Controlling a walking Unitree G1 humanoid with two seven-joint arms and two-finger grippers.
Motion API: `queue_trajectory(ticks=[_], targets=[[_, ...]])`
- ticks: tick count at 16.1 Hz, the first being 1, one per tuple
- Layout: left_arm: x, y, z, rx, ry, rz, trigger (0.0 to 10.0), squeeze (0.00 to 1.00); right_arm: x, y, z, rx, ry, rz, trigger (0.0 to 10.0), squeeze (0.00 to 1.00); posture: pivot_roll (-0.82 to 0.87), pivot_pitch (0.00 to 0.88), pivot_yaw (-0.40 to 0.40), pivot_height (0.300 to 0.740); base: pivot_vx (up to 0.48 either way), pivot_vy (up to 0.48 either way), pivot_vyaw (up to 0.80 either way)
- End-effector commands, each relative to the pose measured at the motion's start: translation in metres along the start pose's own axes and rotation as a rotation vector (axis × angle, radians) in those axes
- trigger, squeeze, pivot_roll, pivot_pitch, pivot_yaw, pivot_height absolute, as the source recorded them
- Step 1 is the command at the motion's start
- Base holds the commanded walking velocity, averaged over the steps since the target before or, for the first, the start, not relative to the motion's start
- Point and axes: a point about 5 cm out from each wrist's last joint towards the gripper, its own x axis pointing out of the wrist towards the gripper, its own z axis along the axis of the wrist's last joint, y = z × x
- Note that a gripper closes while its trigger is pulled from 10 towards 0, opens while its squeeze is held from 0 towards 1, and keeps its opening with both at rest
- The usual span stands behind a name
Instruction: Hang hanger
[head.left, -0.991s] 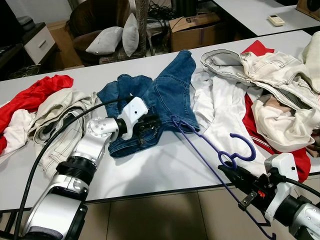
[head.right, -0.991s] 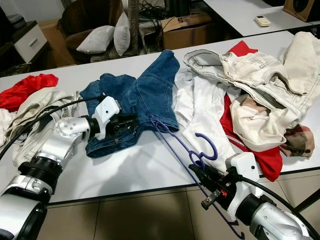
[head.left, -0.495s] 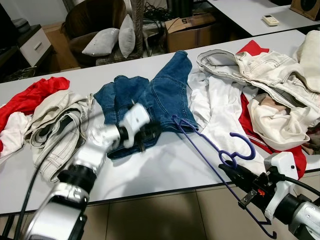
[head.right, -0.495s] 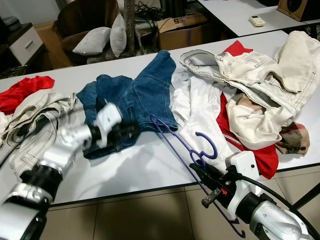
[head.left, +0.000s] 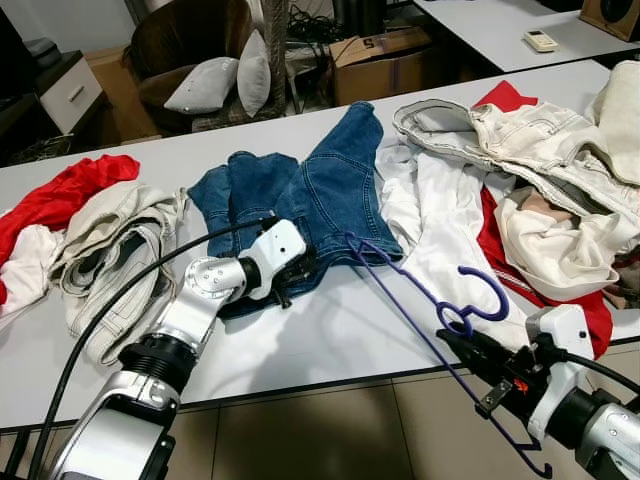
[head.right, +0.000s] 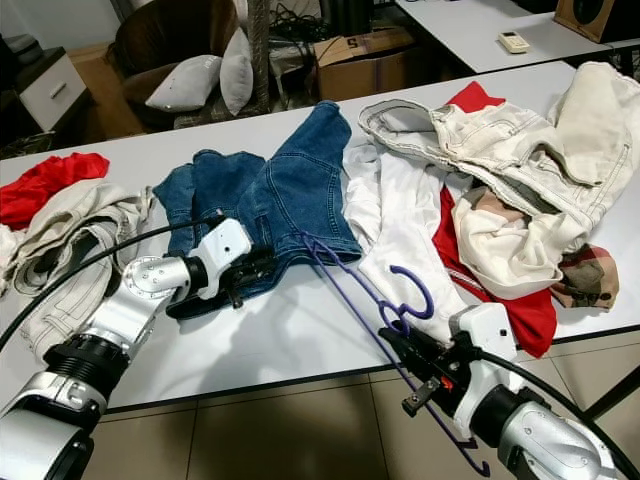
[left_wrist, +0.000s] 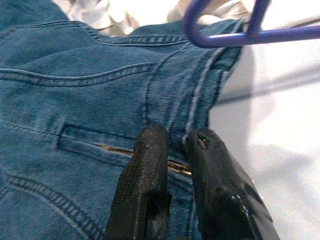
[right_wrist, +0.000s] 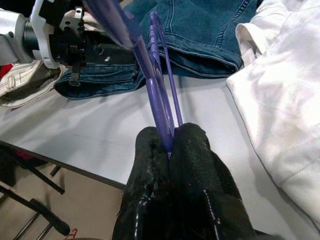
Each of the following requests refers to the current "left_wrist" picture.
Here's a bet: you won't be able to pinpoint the blue denim jeans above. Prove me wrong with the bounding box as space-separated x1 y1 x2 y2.
0 0 247 240

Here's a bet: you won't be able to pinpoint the white crumpled garment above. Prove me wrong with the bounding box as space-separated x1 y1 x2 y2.
52 0 141 37

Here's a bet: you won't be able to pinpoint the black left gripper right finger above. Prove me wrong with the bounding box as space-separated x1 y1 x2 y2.
183 127 281 240

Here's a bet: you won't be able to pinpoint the purple plastic hanger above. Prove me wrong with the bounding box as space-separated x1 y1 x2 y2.
182 0 320 50

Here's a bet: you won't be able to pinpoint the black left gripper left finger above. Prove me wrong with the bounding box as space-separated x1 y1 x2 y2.
103 123 173 240

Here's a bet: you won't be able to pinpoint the beige jacket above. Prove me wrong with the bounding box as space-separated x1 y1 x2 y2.
167 0 320 33

